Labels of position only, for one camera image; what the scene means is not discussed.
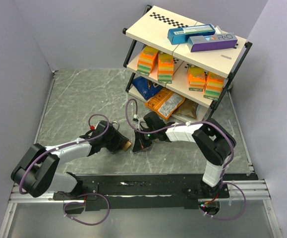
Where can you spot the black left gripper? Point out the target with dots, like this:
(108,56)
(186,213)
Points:
(118,138)

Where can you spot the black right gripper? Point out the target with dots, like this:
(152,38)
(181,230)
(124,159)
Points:
(140,143)

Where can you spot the brass padlock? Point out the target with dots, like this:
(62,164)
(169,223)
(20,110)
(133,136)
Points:
(125,145)

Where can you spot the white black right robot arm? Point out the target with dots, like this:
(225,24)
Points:
(215,143)

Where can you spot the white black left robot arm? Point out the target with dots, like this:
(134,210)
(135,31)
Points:
(36,171)

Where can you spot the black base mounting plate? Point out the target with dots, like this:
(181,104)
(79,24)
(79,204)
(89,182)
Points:
(141,191)

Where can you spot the orange snack bag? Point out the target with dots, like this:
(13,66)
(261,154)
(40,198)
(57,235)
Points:
(165,102)

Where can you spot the blue snack bag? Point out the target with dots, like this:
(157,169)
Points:
(146,88)

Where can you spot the brown snack bag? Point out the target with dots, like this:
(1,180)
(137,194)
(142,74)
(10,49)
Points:
(188,109)

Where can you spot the orange sponge pack far left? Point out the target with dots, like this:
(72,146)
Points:
(147,60)

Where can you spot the orange sponge pack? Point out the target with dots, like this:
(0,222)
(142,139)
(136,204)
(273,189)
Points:
(196,79)
(165,68)
(214,86)
(147,60)

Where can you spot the beige black three-tier shelf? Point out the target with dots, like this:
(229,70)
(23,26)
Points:
(152,29)

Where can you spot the orange sponge pack far right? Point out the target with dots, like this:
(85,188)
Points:
(214,86)

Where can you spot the blue rectangular box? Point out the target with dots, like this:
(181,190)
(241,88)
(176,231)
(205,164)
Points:
(181,35)

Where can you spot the purple grey R+O box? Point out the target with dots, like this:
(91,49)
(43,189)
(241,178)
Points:
(211,43)

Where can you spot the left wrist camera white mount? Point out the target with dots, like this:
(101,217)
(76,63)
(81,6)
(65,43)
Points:
(98,128)

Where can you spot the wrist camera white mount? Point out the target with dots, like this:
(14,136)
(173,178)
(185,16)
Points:
(136,119)
(98,128)

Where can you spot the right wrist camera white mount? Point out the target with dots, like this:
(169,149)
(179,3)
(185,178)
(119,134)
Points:
(136,119)

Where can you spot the aluminium rail frame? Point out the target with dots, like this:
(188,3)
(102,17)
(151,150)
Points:
(29,217)

